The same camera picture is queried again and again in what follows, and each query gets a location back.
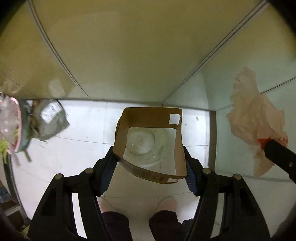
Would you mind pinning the brown cardboard sleeve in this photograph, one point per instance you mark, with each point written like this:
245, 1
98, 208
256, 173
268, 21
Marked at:
149, 117

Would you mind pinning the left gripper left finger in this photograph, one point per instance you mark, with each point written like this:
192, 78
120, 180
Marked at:
54, 216

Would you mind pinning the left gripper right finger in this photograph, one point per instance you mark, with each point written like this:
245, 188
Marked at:
242, 218

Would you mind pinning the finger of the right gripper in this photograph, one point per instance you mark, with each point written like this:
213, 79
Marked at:
282, 157

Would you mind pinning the grey bag on floor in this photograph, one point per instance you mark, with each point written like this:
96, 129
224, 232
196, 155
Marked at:
48, 118

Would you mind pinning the pink rimmed trash bin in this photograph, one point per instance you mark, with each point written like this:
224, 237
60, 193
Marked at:
15, 127

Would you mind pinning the pink plastic wrapper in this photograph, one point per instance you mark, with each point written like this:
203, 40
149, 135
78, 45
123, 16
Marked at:
255, 120

